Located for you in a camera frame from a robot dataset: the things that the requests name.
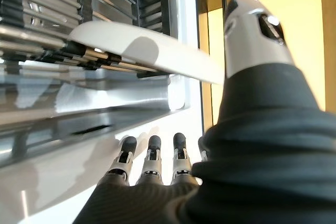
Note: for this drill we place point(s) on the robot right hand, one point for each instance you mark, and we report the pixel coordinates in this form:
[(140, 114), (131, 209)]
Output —
[(262, 169)]

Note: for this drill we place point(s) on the white round plate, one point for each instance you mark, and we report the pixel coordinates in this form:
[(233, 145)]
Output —
[(136, 43)]

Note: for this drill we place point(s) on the stainless steel kitchen sink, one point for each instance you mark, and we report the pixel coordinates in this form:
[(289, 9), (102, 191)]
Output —
[(105, 98)]

